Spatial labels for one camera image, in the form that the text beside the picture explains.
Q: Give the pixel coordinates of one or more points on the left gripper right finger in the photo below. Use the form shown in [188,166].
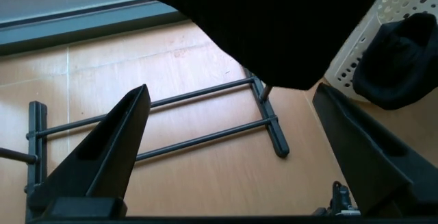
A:
[376,183]

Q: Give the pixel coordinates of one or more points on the window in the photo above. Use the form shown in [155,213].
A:
[85,28]

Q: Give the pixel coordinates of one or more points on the black garment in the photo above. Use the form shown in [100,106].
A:
[397,66]

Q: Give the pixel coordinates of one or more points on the white laundry basket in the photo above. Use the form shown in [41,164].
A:
[367,25]

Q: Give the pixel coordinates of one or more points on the black clothes rack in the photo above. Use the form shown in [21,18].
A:
[279,142]

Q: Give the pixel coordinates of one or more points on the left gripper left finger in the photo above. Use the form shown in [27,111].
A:
[109,183]

